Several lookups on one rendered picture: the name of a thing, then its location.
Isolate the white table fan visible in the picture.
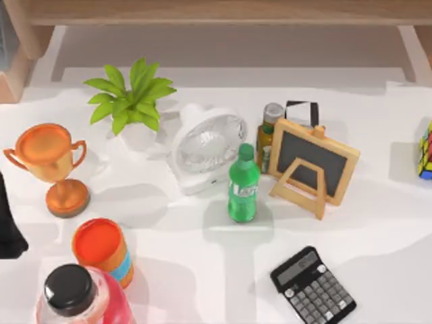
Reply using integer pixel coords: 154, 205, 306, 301
171, 103, 249, 196

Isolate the green bottle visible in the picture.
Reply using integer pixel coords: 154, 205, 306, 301
227, 142, 261, 223

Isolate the amber bottle with silver cap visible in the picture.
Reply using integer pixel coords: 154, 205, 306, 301
256, 102, 286, 175

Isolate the wooden framed blackboard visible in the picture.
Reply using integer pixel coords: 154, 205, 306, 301
268, 117, 360, 221

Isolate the black and white box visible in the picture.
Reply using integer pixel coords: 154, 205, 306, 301
284, 100, 321, 129

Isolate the green plant in white pot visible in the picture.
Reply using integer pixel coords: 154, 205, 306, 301
82, 57, 178, 152

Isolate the orange and blue cup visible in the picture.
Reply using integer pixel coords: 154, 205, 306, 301
71, 218, 135, 290

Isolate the wooden shelf furniture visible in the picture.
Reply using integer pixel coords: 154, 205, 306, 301
0, 0, 432, 105

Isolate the black calculator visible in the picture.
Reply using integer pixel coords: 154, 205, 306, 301
269, 246, 358, 324

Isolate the orange trophy cup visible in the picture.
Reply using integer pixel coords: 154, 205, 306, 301
3, 123, 92, 219

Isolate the red bottle with black cap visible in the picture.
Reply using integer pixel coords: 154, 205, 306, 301
36, 264, 138, 324

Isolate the multicoloured puzzle cube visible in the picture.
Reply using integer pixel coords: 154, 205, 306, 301
417, 121, 432, 180

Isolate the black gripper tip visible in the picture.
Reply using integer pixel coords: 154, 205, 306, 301
0, 172, 29, 260

